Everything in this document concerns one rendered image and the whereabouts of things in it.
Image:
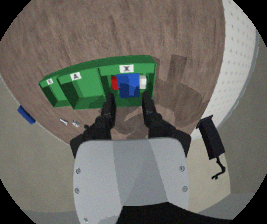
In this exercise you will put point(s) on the green rack of bins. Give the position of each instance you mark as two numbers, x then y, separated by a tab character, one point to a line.
86	93

